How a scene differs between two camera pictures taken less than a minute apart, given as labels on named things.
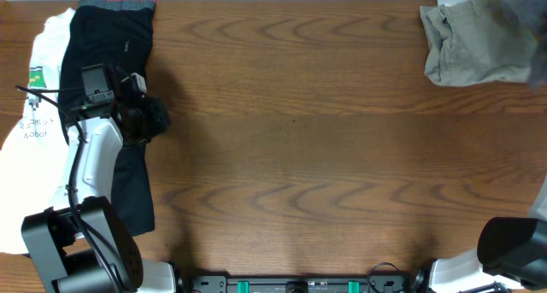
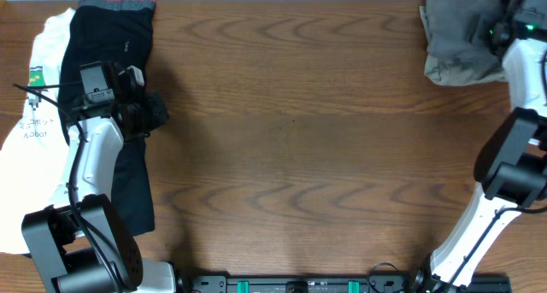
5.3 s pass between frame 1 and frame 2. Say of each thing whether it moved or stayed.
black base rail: stayed
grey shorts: moved
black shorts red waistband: stayed
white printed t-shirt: stayed
